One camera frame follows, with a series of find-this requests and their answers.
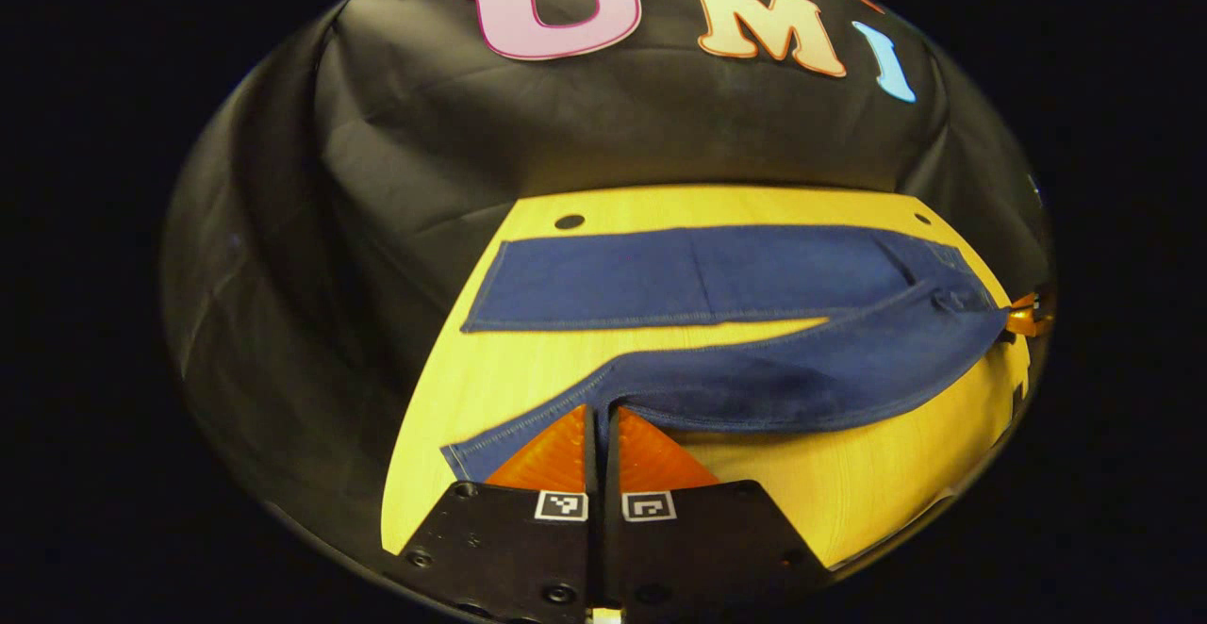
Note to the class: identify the black backdrop cloth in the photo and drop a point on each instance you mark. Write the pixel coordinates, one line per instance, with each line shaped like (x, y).
(585, 124)

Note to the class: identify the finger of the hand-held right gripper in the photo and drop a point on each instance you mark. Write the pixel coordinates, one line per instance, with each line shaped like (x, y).
(1028, 315)

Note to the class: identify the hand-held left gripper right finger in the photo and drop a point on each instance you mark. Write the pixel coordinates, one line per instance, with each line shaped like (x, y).
(698, 549)

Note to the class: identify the blue denim jeans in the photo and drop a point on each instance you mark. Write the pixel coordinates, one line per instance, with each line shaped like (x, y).
(717, 275)

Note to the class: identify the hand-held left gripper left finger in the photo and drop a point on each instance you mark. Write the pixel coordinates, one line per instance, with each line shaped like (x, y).
(514, 549)

